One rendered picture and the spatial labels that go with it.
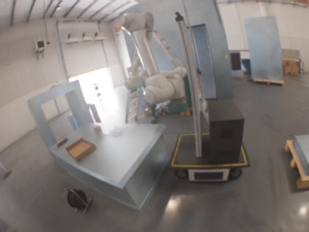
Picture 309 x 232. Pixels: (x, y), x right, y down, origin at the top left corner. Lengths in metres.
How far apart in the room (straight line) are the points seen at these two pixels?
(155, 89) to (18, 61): 10.68
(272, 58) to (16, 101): 14.29
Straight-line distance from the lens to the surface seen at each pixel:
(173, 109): 1.12
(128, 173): 1.15
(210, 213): 1.53
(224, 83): 3.12
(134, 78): 1.17
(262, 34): 6.79
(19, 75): 10.82
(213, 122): 1.22
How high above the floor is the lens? 1.40
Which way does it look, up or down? 22 degrees down
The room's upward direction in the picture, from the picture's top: 14 degrees counter-clockwise
